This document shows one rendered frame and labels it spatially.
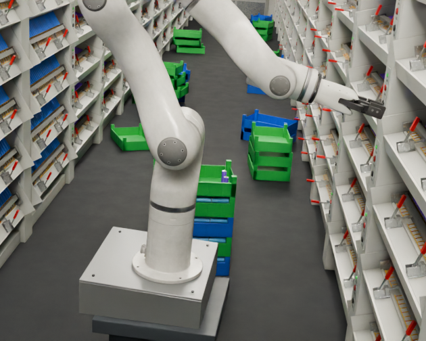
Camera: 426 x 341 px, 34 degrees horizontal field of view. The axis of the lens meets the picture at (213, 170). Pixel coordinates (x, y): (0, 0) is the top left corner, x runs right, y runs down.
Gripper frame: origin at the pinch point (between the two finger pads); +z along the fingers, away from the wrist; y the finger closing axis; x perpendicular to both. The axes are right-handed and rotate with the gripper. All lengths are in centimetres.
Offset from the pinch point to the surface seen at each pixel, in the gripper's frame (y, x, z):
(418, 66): 1.0, 12.8, 5.4
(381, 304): 4, -46, 21
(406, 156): 4.4, -7.6, 10.5
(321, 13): -226, 1, 7
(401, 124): -15.7, -4.3, 12.3
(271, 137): -214, -70, 4
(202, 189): -71, -60, -29
